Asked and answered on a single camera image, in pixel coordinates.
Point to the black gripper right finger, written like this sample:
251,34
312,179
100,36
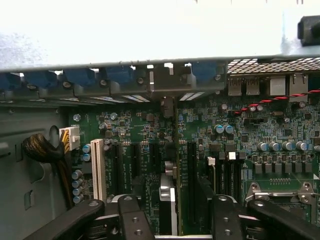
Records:
225,220

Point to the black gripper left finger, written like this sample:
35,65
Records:
132,220

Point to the black RAM slot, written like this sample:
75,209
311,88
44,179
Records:
225,175
238,175

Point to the black expansion slot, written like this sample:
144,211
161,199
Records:
154,157
117,167
192,175
136,160

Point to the white expansion slot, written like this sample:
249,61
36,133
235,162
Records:
98,170

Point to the green motherboard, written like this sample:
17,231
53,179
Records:
200,125

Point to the white power connector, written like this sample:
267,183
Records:
73,137

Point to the open black PC case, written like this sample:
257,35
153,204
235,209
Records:
25,150

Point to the blue slot clip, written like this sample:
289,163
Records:
78,76
120,73
41,78
203,71

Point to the black block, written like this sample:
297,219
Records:
310,30

